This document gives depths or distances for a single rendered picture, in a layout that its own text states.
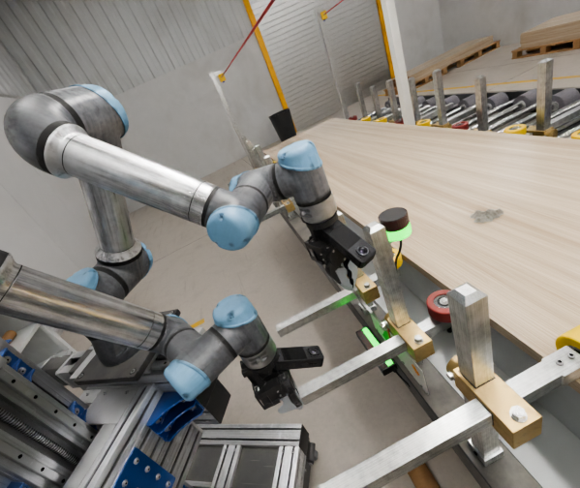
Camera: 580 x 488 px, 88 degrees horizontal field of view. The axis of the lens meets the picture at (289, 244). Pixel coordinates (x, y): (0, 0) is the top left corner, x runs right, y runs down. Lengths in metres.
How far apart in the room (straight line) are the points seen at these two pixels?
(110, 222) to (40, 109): 0.29
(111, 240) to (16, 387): 0.36
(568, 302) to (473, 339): 0.36
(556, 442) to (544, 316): 0.30
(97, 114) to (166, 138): 7.53
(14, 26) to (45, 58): 0.62
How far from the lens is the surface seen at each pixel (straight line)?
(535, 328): 0.78
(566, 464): 0.96
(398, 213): 0.66
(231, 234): 0.48
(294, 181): 0.57
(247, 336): 0.59
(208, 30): 8.42
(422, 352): 0.80
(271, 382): 0.71
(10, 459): 0.94
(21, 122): 0.66
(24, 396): 0.92
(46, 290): 0.59
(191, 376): 0.57
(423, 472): 1.51
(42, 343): 3.68
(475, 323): 0.50
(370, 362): 0.79
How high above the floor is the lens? 1.50
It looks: 28 degrees down
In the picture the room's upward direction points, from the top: 25 degrees counter-clockwise
